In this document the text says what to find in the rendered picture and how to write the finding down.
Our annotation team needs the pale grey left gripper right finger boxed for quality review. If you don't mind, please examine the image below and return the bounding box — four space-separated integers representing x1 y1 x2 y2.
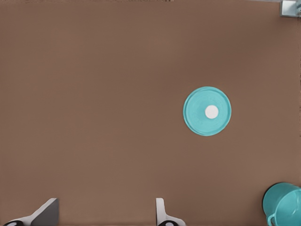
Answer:
156 197 186 226

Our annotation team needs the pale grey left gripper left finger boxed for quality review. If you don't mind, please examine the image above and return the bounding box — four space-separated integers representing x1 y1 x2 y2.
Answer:
1 198 60 226

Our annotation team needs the teal pot lid white knob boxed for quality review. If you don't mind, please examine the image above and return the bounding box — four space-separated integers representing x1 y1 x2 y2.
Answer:
182 86 232 137

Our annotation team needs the teal pot with handles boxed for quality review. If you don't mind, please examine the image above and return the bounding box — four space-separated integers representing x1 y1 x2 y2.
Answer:
262 182 301 226

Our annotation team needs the silver frame post foot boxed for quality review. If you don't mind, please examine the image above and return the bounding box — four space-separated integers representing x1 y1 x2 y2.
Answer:
279 0 301 17

